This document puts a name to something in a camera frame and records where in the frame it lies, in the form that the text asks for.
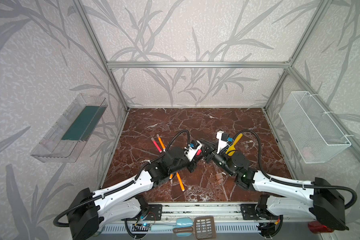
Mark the white wire mesh basket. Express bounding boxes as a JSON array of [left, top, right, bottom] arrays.
[[279, 91, 352, 164]]

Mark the green circuit board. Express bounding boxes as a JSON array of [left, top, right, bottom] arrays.
[[131, 223, 150, 233]]

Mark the red black tool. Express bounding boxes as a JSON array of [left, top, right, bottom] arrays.
[[308, 221, 334, 234]]

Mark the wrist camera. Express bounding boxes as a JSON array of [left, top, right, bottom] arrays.
[[217, 131, 233, 154], [185, 140, 203, 162]]

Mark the clear plastic wall tray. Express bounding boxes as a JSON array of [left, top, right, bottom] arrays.
[[30, 94, 108, 163]]

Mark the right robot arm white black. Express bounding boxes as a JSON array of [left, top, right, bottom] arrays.
[[194, 140, 357, 231]]

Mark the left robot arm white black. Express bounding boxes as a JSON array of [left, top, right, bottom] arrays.
[[53, 147, 202, 240]]

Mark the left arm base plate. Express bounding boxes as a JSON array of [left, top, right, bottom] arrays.
[[139, 204, 163, 221]]

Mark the light blue brush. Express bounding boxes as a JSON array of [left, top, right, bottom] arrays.
[[150, 218, 194, 237]]

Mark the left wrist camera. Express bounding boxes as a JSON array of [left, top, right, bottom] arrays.
[[185, 140, 203, 162]]

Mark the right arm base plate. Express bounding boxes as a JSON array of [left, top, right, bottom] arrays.
[[240, 203, 268, 221]]

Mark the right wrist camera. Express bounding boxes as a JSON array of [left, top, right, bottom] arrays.
[[217, 131, 233, 154]]

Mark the yellow toy spatula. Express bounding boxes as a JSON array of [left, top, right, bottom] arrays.
[[226, 133, 243, 156]]

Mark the orange pen front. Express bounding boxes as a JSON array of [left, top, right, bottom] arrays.
[[176, 173, 185, 192]]

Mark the brown slotted spatula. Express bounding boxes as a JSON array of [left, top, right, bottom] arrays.
[[194, 216, 216, 240]]

